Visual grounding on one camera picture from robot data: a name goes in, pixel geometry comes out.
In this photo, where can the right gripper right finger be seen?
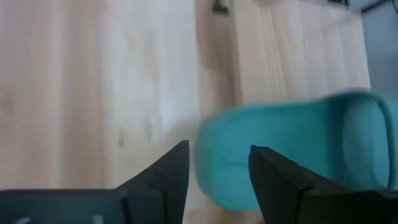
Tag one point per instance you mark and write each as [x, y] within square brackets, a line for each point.
[273, 186]

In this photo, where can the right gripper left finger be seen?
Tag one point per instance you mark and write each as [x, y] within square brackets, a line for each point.
[161, 186]

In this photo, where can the teal rubber slide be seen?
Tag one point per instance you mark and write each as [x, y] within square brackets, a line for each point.
[280, 133]

